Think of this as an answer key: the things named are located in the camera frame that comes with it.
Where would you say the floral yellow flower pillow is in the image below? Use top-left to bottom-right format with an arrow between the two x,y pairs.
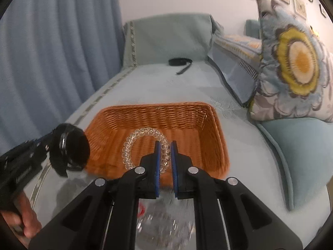
249,0 -> 332,123

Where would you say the blue curtain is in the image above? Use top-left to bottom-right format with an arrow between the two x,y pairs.
1,0 -> 124,152

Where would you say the plain teal cushion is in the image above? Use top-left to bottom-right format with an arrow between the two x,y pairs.
256,117 -> 332,210

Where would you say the striped blue folded quilt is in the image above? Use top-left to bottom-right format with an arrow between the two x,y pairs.
208,34 -> 262,106

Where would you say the black strap on bed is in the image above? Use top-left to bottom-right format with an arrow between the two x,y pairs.
168,57 -> 194,75

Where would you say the butterfly picture frame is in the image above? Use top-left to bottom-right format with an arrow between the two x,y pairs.
293,0 -> 307,20

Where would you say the orange wicker basket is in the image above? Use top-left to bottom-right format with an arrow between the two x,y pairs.
85,102 -> 230,186

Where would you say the teal bed headboard cover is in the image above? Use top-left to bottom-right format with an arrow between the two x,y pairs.
123,13 -> 224,68

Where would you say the tiny framed picture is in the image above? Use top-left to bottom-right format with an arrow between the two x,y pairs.
319,4 -> 327,18

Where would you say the left human hand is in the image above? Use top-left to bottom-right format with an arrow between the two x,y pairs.
1,191 -> 42,239

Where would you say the teal bedspread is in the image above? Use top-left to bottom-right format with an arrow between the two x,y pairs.
24,61 -> 331,250

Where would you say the black watch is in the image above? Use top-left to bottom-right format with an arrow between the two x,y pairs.
49,123 -> 90,178

